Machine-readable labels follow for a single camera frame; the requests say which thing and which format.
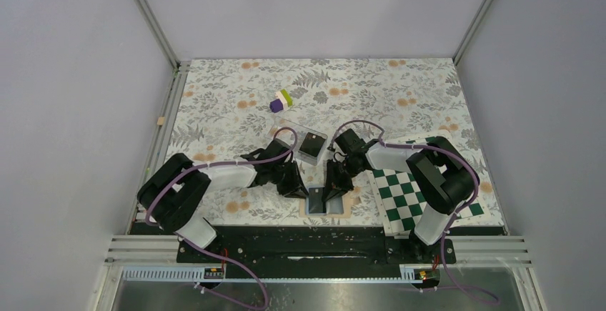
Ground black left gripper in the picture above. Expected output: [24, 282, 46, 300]
[270, 159, 309, 199]

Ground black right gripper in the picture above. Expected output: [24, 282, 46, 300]
[322, 155, 362, 203]

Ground aluminium frame rail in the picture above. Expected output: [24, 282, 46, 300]
[124, 61, 192, 234]

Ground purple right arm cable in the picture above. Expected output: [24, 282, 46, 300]
[327, 119, 502, 306]

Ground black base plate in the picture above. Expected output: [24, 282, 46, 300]
[130, 222, 507, 282]

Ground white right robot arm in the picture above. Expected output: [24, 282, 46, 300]
[322, 129, 479, 262]

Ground green white purple blocks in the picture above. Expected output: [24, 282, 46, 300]
[269, 89, 293, 113]

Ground clear plastic card box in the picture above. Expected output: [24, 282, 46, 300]
[266, 117, 329, 166]

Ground green white chessboard mat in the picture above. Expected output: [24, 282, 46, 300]
[367, 130, 486, 240]

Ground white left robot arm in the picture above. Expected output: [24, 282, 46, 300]
[136, 139, 309, 262]

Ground floral table mat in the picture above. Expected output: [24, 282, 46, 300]
[158, 58, 504, 226]

